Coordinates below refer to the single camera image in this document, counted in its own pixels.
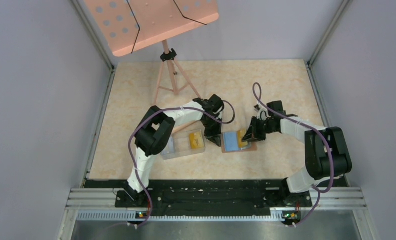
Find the brown leather card holder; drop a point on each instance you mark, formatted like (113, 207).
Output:
(232, 142)

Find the pink music stand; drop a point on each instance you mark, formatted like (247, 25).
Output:
(132, 25)

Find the grey white credit card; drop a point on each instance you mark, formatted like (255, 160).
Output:
(169, 148)

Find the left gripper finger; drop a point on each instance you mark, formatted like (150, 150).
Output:
(211, 131)
(216, 139)

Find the pink cylindrical handle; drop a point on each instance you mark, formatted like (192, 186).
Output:
(182, 127)

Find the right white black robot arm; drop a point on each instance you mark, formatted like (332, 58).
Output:
(326, 152)

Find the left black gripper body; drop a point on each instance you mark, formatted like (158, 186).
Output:
(211, 122)

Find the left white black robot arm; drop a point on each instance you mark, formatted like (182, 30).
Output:
(152, 134)

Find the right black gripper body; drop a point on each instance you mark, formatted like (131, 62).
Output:
(266, 124)

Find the yellow credit card stack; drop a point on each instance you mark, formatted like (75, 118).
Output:
(196, 140)

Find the clear plastic card box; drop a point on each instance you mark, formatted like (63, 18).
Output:
(182, 146)

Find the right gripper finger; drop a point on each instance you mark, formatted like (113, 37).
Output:
(249, 133)
(259, 134)

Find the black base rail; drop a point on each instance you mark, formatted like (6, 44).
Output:
(213, 198)

